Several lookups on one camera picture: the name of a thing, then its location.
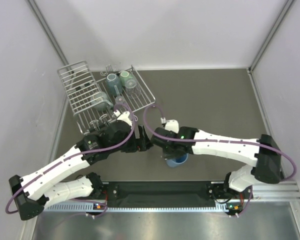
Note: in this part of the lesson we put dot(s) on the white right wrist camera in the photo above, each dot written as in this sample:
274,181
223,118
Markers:
170,125

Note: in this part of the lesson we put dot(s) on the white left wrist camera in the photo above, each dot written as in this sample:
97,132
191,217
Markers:
126,117

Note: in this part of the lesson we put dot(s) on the blue-grey ceramic mug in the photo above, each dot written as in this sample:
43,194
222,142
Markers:
114,84

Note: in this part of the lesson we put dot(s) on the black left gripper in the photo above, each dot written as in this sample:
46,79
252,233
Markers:
142,144

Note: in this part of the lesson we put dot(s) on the green teal mug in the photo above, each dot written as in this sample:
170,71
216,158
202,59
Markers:
124,77

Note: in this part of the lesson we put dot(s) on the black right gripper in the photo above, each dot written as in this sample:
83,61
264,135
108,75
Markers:
167,155

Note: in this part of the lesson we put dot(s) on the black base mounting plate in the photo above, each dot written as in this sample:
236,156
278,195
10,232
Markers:
165,194

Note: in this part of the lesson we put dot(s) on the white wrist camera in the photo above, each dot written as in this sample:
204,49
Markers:
126,117
170,125

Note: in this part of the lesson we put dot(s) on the clear glass tumbler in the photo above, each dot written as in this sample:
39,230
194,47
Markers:
132,88

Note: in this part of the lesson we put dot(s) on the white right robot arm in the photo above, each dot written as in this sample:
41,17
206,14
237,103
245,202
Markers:
260,156

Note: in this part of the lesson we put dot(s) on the clear wine glass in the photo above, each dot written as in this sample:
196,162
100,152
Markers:
120,103

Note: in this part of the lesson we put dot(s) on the blue plastic cup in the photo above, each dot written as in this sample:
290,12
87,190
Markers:
176,162

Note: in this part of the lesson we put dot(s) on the metal wire dish rack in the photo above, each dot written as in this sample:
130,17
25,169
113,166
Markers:
80,84

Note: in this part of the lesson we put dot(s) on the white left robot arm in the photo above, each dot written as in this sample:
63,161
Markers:
35,192

